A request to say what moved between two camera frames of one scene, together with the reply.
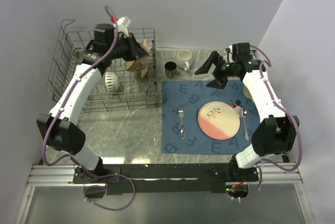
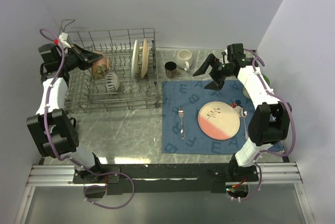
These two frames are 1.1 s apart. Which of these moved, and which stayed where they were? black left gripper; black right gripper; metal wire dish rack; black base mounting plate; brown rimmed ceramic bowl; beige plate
Moved: brown rimmed ceramic bowl; black left gripper
Stayed: beige plate; black right gripper; metal wire dish rack; black base mounting plate
